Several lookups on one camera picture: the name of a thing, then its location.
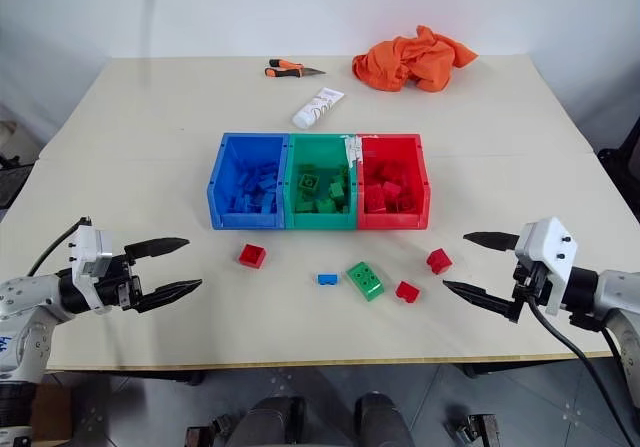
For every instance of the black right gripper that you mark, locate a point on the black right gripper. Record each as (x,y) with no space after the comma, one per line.
(531,282)

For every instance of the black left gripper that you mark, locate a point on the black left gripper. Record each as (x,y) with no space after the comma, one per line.
(120,287)

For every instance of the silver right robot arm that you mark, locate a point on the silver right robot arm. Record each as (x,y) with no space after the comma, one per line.
(615,297)

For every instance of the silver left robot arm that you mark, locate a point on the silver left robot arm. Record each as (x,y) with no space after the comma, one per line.
(25,307)

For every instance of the red square building block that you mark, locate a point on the red square building block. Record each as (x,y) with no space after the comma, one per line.
(252,255)
(407,292)
(439,260)

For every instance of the blue plastic bin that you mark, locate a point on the blue plastic bin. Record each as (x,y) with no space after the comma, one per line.
(247,182)

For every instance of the large green building block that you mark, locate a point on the large green building block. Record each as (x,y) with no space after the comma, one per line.
(366,281)

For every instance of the red plastic bin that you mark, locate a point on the red plastic bin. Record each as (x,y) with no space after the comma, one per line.
(392,182)

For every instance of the large red building block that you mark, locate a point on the large red building block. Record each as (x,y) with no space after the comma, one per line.
(375,197)

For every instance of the small blue building block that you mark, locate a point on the small blue building block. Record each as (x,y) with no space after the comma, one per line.
(327,279)

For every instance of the black table foot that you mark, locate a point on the black table foot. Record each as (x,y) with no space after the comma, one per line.
(210,432)
(475,429)

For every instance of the green block with round hole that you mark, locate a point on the green block with round hole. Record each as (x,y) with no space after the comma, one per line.
(310,182)

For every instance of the black chair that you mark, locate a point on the black chair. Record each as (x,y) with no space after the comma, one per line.
(622,159)

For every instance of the white tape strip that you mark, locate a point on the white tape strip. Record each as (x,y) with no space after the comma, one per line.
(353,151)

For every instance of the green plastic bin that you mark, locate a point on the green plastic bin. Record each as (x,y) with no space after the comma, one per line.
(320,182)

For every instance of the dark equipment beside table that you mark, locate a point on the dark equipment beside table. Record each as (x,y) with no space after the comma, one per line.
(12,167)

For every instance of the brown cardboard box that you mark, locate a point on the brown cardboard box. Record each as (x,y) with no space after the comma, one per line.
(50,412)

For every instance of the dark rounded shape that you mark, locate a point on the dark rounded shape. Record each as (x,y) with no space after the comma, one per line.
(382,422)
(272,424)

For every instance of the crumpled orange cloth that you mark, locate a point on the crumpled orange cloth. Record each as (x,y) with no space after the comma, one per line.
(412,62)

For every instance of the white squeeze tube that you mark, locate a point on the white squeeze tube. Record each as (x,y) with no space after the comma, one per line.
(317,108)

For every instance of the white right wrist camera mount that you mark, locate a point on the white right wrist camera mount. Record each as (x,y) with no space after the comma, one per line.
(550,247)

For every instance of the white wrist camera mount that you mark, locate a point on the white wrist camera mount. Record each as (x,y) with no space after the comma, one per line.
(87,257)
(550,247)

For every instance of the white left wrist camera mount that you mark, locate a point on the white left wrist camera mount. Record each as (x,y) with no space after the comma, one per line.
(87,257)

